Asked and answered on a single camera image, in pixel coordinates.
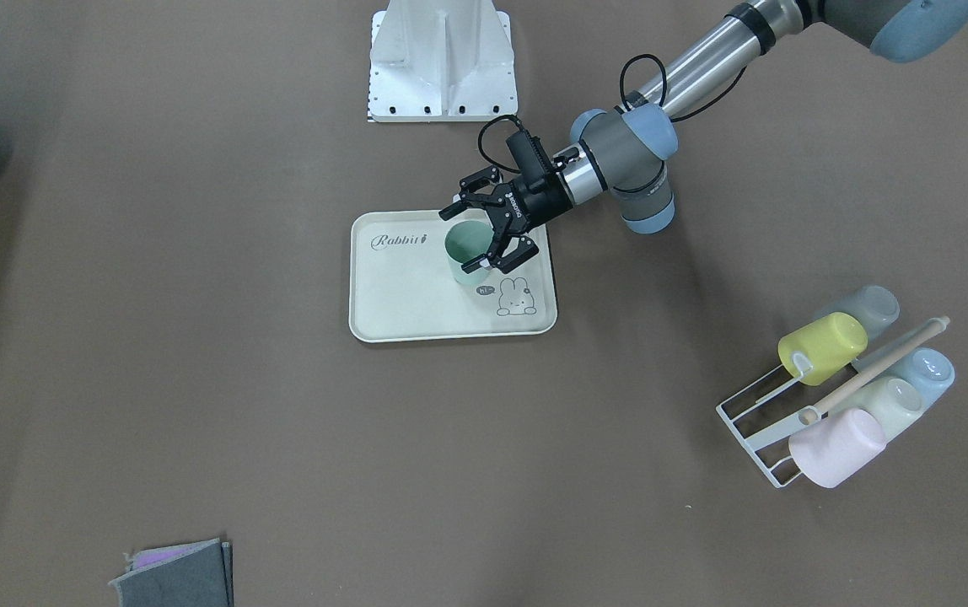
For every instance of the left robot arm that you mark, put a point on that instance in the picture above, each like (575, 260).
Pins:
(625, 150)

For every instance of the green cup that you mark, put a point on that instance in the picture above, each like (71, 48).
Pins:
(466, 241)

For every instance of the grey folded cloth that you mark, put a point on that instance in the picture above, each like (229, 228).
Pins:
(189, 574)

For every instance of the wooden rack handle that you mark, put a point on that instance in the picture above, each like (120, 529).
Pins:
(871, 366)

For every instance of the light blue cup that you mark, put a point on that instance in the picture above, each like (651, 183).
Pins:
(930, 372)

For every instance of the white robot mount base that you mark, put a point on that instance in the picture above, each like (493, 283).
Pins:
(441, 61)

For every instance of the grey cup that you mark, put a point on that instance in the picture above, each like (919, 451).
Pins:
(875, 307)

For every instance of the white wire cup rack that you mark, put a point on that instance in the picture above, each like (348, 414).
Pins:
(762, 417)

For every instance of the yellow cup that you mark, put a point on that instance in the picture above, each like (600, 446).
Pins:
(820, 349)

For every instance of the pink cup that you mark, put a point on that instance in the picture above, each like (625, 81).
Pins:
(829, 452)

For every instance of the cream white cup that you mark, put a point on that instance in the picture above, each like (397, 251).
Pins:
(893, 402)

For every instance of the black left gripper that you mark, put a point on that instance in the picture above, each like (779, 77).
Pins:
(537, 204)

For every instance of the cream rabbit tray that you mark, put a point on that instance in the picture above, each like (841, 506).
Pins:
(404, 285)

